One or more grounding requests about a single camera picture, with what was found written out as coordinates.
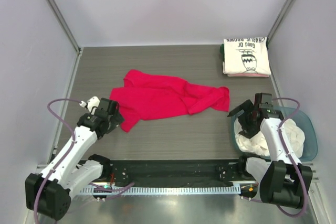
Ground red t shirt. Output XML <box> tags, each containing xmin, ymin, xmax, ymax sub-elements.
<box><xmin>110</xmin><ymin>69</ymin><xmax>230</xmax><ymax>132</ymax></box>

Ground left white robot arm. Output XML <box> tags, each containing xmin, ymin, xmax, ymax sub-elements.
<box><xmin>25</xmin><ymin>97</ymin><xmax>124</xmax><ymax>223</ymax></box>

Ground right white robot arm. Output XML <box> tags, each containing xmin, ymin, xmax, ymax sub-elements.
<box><xmin>228</xmin><ymin>93</ymin><xmax>313</xmax><ymax>211</ymax></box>

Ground folded pink t shirt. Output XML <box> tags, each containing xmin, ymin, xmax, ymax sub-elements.
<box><xmin>227</xmin><ymin>73</ymin><xmax>270</xmax><ymax>78</ymax></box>

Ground crumpled white t shirt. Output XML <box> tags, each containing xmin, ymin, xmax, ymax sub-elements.
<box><xmin>234</xmin><ymin>119</ymin><xmax>305</xmax><ymax>158</ymax></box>

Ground folded white printed t shirt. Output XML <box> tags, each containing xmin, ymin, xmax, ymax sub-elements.
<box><xmin>222</xmin><ymin>37</ymin><xmax>271</xmax><ymax>75</ymax></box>

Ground folded dark green t shirt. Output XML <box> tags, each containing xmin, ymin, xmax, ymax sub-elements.
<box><xmin>219</xmin><ymin>44</ymin><xmax>225</xmax><ymax>62</ymax></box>

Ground blue plastic basket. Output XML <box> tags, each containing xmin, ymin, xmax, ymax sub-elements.
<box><xmin>230</xmin><ymin>111</ymin><xmax>318</xmax><ymax>162</ymax></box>

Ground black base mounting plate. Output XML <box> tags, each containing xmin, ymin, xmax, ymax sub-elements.
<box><xmin>94</xmin><ymin>156</ymin><xmax>255</xmax><ymax>188</ymax></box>

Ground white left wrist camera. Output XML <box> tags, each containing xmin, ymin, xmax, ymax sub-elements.
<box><xmin>79</xmin><ymin>96</ymin><xmax>100</xmax><ymax>111</ymax></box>

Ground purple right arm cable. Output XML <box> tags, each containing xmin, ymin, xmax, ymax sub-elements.
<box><xmin>241</xmin><ymin>97</ymin><xmax>308</xmax><ymax>216</ymax></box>

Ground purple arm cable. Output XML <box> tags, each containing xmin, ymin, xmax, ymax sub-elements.
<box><xmin>241</xmin><ymin>97</ymin><xmax>308</xmax><ymax>216</ymax></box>
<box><xmin>33</xmin><ymin>98</ymin><xmax>136</xmax><ymax>224</ymax></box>

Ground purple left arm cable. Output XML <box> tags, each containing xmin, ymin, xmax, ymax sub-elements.
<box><xmin>33</xmin><ymin>98</ymin><xmax>136</xmax><ymax>224</ymax></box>

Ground aluminium rail frame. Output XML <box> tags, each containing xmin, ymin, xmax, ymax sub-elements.
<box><xmin>31</xmin><ymin>159</ymin><xmax>320</xmax><ymax>183</ymax></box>

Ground right aluminium corner post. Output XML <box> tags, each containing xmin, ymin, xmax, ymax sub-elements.
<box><xmin>268</xmin><ymin>0</ymin><xmax>295</xmax><ymax>43</ymax></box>

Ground aluminium corner post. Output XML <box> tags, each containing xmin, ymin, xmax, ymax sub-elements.
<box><xmin>268</xmin><ymin>0</ymin><xmax>295</xmax><ymax>43</ymax></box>
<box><xmin>31</xmin><ymin>0</ymin><xmax>82</xmax><ymax>56</ymax></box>

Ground left aluminium corner post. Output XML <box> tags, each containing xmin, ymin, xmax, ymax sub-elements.
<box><xmin>31</xmin><ymin>0</ymin><xmax>82</xmax><ymax>56</ymax></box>

